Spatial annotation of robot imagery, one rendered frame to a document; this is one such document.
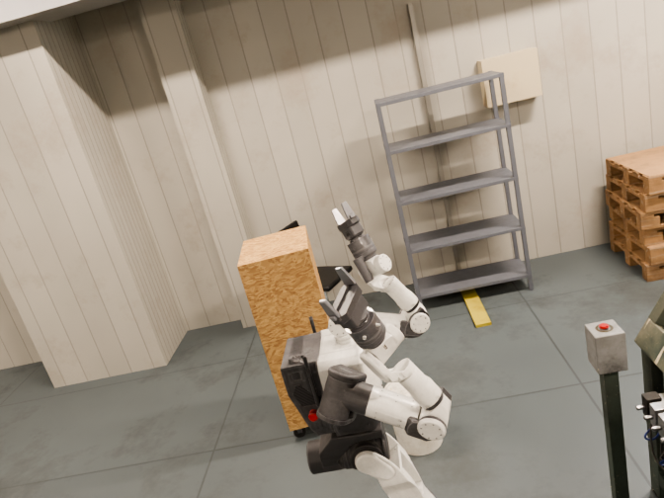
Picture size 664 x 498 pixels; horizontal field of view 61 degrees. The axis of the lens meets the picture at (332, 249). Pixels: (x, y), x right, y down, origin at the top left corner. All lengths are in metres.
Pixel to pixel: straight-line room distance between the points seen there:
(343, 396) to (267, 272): 1.72
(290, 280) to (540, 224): 2.97
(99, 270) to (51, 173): 0.88
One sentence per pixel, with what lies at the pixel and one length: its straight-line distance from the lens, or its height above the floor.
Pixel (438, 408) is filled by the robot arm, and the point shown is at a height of 1.29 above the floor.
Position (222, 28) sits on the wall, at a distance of 5.18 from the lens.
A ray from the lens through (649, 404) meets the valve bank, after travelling 2.45.
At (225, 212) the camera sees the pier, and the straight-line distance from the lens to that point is 5.17.
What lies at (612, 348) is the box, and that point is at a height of 0.87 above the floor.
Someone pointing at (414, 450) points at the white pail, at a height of 0.04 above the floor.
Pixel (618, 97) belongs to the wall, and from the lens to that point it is 5.56.
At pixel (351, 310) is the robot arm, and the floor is 1.64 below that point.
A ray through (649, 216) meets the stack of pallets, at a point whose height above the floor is 0.53.
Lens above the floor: 2.23
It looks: 18 degrees down
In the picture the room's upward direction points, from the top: 15 degrees counter-clockwise
